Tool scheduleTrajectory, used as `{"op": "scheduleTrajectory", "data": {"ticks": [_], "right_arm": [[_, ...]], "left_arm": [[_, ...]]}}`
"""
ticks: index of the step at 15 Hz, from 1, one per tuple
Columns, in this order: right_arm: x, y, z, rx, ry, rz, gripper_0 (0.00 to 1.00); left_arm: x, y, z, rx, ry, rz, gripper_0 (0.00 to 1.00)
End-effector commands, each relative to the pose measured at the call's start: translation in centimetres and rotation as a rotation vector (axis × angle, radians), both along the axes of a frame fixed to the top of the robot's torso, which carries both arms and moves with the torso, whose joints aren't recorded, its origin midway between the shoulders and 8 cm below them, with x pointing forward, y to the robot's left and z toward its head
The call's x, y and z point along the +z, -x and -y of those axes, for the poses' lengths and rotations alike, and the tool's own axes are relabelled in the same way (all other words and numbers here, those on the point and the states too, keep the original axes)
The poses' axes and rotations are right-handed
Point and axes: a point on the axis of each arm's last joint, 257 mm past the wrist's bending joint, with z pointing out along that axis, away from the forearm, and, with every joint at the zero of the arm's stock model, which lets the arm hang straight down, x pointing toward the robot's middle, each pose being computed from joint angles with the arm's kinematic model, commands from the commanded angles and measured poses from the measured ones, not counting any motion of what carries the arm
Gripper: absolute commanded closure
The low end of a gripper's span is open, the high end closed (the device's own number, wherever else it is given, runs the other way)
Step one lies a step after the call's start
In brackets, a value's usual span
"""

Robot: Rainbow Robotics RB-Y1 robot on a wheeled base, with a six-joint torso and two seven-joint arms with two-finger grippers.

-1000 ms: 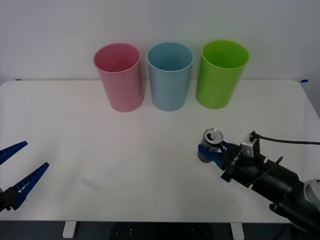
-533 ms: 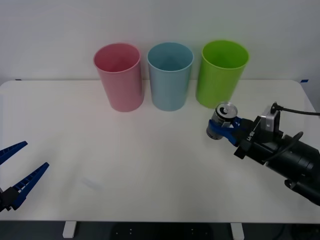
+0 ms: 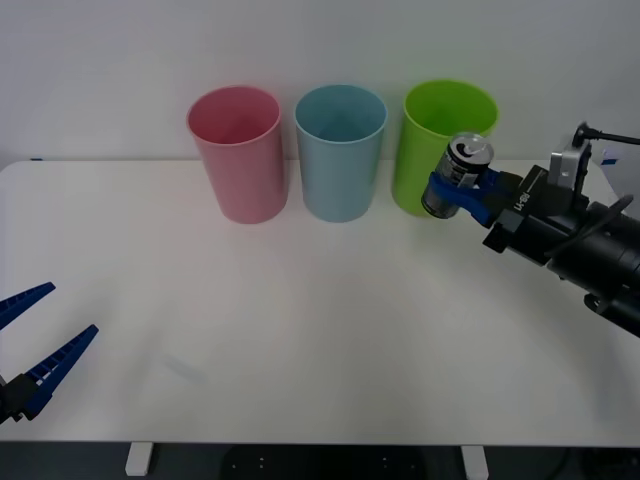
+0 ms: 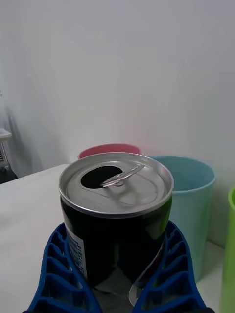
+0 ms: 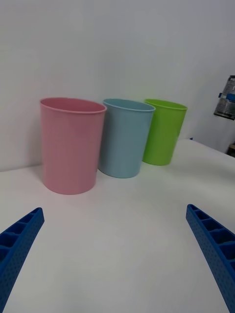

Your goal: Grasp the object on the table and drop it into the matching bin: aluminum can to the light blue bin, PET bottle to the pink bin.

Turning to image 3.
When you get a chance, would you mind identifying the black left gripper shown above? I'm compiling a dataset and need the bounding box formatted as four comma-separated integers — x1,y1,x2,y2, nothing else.
0,281,100,427

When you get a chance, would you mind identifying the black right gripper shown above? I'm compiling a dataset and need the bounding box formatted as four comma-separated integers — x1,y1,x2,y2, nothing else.
428,164,592,270

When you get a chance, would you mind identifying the black drink can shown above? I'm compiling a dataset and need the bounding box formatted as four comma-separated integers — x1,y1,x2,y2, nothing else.
420,131,495,220

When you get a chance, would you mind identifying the green plastic bin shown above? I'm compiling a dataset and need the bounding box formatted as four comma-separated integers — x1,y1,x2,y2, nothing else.
391,78,500,218

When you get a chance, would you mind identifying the pale blue plastic bin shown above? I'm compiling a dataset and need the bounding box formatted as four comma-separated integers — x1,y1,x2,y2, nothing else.
293,84,389,223

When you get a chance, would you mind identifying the white table leg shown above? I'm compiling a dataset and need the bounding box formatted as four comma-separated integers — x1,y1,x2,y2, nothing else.
124,442,154,477
459,444,489,480

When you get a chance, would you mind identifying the pink plastic bin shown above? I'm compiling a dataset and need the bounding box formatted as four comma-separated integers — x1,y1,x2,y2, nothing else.
186,85,289,225

